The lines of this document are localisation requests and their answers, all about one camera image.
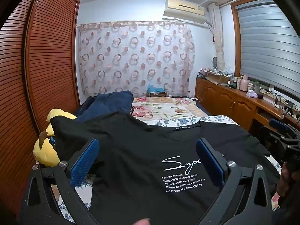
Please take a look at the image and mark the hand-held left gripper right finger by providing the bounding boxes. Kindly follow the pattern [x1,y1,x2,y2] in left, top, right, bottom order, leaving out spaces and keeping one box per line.
[196,138,278,225]

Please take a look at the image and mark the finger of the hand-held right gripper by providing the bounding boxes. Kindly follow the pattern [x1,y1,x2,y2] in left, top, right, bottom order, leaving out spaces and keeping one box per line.
[260,118,300,146]

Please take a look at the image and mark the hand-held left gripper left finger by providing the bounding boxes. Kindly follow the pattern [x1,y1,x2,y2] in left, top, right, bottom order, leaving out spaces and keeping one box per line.
[20,139,101,225]

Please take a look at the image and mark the black printed t-shirt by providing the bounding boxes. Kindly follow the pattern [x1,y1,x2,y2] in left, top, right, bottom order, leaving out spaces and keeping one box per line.
[50,114,280,225]

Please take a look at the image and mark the person's right hand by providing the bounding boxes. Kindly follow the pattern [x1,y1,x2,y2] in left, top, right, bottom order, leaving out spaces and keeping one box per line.
[279,162,300,194]

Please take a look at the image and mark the small black tripod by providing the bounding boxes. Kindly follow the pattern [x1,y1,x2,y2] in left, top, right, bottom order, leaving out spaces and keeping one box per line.
[280,100,296,120]

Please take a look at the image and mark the yellow plush toy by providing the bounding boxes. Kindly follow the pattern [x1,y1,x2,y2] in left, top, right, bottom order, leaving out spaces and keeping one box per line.
[33,108,78,168]

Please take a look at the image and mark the blue floral quilt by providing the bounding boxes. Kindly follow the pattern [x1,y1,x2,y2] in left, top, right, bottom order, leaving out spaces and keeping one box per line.
[50,115,283,224]

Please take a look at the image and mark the dark blue bed sheet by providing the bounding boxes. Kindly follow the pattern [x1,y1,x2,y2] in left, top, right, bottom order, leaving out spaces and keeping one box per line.
[194,100,211,116]

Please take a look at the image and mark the pink bottle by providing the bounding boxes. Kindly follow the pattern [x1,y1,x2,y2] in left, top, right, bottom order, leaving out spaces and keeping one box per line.
[239,75,249,92]

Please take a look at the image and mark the wooden cabinet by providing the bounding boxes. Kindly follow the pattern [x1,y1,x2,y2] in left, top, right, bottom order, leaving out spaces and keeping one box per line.
[194,77,300,132]

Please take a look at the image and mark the navy blue garment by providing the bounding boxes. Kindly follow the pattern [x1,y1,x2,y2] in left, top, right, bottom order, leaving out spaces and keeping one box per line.
[75,90,134,122]

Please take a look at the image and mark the large cardboard box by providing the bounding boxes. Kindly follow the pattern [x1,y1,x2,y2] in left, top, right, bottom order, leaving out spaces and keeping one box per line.
[206,71,232,85]

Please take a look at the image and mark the grey window blind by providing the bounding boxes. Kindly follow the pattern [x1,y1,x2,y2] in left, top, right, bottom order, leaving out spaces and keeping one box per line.
[237,0,300,91]

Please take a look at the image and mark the blue plastic bag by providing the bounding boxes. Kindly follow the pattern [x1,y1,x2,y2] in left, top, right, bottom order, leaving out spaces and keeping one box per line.
[147,84,166,94]

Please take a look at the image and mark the cream curtain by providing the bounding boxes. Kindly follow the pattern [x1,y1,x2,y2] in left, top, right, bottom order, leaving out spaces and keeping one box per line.
[208,2,225,73]

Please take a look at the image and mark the wooden louvred wardrobe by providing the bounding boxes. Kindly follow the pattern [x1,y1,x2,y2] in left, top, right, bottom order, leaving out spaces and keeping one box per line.
[0,0,81,207]

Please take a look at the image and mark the circle print curtain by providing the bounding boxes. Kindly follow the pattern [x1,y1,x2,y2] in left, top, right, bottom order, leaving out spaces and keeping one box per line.
[77,21,196,98]

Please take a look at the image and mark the beige air conditioner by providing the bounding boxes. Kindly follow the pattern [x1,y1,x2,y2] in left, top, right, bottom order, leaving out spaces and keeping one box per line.
[163,0,212,26]

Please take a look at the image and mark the wooden window frame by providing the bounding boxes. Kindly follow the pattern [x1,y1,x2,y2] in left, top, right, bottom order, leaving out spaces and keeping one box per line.
[231,0,300,94]

